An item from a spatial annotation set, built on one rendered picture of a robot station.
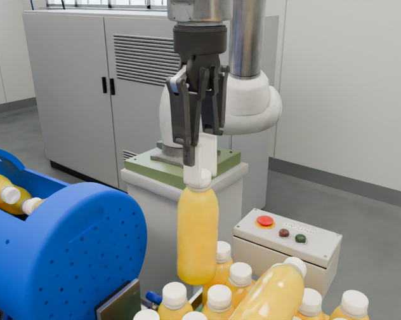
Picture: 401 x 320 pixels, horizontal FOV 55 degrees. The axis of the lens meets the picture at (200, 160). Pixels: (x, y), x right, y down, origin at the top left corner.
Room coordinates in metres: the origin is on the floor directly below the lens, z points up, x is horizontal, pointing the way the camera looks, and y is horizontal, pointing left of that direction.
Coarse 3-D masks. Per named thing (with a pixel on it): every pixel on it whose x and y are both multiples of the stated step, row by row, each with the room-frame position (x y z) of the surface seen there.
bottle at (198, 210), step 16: (192, 192) 0.55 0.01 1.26; (208, 192) 0.55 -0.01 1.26; (192, 208) 0.53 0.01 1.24; (208, 208) 0.54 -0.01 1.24; (192, 224) 0.53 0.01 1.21; (208, 224) 0.53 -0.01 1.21; (192, 240) 0.53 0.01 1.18; (208, 240) 0.53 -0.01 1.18; (192, 256) 0.53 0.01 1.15; (208, 256) 0.54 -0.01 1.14; (192, 272) 0.53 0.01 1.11; (208, 272) 0.54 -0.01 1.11
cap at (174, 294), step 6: (174, 282) 0.52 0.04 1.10; (168, 288) 0.51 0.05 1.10; (174, 288) 0.51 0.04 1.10; (180, 288) 0.51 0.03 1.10; (162, 294) 0.50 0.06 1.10; (168, 294) 0.49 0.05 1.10; (174, 294) 0.49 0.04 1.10; (180, 294) 0.49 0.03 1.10; (186, 294) 0.50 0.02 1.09; (168, 300) 0.48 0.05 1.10; (174, 300) 0.48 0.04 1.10; (180, 300) 0.49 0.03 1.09; (174, 306) 0.48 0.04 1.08
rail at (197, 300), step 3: (201, 288) 0.65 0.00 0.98; (198, 291) 0.64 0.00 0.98; (201, 291) 0.64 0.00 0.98; (195, 294) 0.63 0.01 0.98; (198, 294) 0.63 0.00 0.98; (201, 294) 0.63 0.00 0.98; (192, 297) 0.62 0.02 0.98; (195, 297) 0.62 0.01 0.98; (198, 297) 0.62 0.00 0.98; (201, 297) 0.63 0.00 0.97; (189, 300) 0.61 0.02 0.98; (192, 300) 0.61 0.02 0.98; (195, 300) 0.62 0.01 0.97; (198, 300) 0.62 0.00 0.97; (201, 300) 0.63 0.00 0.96; (192, 303) 0.61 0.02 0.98; (195, 303) 0.62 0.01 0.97; (198, 303) 0.62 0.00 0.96; (192, 306) 0.61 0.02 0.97; (195, 306) 0.62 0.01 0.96; (198, 306) 0.62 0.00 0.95; (195, 309) 0.62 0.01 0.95
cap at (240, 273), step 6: (234, 264) 0.57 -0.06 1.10; (240, 264) 0.57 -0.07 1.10; (246, 264) 0.57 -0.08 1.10; (234, 270) 0.55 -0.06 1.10; (240, 270) 0.55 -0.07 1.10; (246, 270) 0.55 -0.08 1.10; (234, 276) 0.54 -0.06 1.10; (240, 276) 0.54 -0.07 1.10; (246, 276) 0.54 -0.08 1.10; (234, 282) 0.54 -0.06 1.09; (240, 282) 0.54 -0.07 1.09; (246, 282) 0.54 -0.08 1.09
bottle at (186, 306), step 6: (162, 300) 0.50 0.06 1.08; (186, 300) 0.50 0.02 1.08; (162, 306) 0.50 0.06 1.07; (168, 306) 0.49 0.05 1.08; (180, 306) 0.49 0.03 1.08; (186, 306) 0.50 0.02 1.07; (162, 312) 0.49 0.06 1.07; (168, 312) 0.48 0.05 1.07; (174, 312) 0.48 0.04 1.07; (180, 312) 0.48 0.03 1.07; (186, 312) 0.49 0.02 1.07; (162, 318) 0.48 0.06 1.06; (168, 318) 0.48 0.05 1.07; (174, 318) 0.48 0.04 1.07; (180, 318) 0.48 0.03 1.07
